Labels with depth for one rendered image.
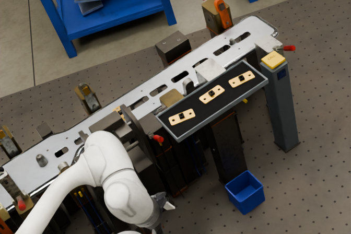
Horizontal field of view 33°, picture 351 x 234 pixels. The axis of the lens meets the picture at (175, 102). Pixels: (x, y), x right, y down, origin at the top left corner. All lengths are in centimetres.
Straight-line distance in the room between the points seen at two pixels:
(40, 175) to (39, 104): 79
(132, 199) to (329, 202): 88
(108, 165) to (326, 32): 148
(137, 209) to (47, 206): 25
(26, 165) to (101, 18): 212
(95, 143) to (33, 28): 308
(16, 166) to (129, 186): 79
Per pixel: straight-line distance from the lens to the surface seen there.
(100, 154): 168
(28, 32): 471
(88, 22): 423
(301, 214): 220
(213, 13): 247
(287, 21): 292
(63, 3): 451
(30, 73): 432
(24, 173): 225
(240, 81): 200
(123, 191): 157
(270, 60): 206
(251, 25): 246
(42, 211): 167
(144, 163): 212
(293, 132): 232
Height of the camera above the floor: 256
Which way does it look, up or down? 45 degrees down
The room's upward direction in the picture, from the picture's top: 19 degrees counter-clockwise
